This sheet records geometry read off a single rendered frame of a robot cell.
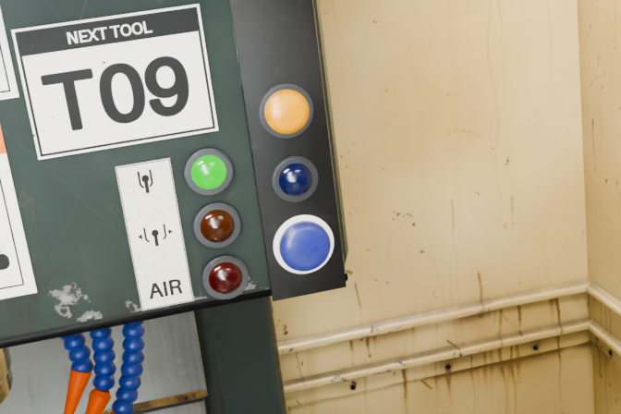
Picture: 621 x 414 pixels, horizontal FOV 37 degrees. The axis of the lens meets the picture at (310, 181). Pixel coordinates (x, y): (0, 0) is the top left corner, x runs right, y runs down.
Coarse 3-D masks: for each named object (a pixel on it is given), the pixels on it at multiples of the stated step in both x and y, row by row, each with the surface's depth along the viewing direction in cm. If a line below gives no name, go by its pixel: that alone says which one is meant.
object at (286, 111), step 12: (276, 96) 50; (288, 96) 51; (300, 96) 51; (276, 108) 51; (288, 108) 51; (300, 108) 51; (276, 120) 51; (288, 120) 51; (300, 120) 51; (288, 132) 51
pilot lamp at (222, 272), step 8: (224, 264) 53; (232, 264) 53; (216, 272) 52; (224, 272) 52; (232, 272) 53; (240, 272) 53; (216, 280) 53; (224, 280) 53; (232, 280) 53; (240, 280) 53; (216, 288) 53; (224, 288) 53; (232, 288) 53
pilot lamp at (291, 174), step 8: (288, 168) 52; (296, 168) 52; (304, 168) 52; (280, 176) 52; (288, 176) 52; (296, 176) 52; (304, 176) 52; (280, 184) 52; (288, 184) 52; (296, 184) 52; (304, 184) 52; (288, 192) 52; (296, 192) 52; (304, 192) 52
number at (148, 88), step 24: (144, 48) 49; (168, 48) 49; (192, 48) 49; (96, 72) 49; (120, 72) 49; (144, 72) 49; (168, 72) 50; (192, 72) 50; (120, 96) 49; (144, 96) 50; (168, 96) 50; (192, 96) 50; (120, 120) 50; (144, 120) 50; (168, 120) 50; (192, 120) 50
